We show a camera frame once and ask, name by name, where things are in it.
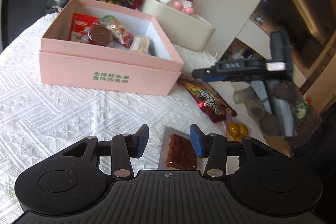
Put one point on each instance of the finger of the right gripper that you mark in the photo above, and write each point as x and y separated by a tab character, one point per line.
232	71

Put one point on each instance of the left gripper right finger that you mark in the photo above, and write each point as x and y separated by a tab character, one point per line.
215	148

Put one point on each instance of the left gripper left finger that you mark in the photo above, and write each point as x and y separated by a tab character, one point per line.
123	147

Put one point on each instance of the yellow chestnut vacuum pack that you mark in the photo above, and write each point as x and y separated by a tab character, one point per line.
235	129

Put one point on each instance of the dark red jerky bag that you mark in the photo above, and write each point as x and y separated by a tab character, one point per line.
208	99

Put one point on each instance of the red dried meat packet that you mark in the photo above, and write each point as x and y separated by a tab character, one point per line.
177	151

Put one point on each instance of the beige nougat bar packet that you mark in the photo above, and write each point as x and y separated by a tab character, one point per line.
140	44

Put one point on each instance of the brown spiral roll snack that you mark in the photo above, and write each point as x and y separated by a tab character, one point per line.
99	35

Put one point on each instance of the green white snack packet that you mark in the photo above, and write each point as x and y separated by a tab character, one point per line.
116	27

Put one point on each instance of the red snack packet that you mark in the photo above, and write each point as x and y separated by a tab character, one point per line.
80	25

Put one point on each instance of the gloved right hand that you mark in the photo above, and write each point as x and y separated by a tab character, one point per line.
307	121

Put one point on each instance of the white tv cabinet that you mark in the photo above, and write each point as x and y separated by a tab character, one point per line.
253	36

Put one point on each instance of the television screen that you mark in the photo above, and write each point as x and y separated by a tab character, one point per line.
309	23

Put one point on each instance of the cream tissue box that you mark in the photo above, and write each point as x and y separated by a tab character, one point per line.
189	31

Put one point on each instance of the white textured tablecloth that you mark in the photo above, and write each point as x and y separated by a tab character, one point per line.
39	120

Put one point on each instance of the pink ball ornament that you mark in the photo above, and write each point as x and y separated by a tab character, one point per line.
180	7

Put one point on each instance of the pink cardboard gift box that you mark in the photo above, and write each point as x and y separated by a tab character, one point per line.
67	63

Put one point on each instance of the white tissue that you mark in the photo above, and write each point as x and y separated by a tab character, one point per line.
169	1

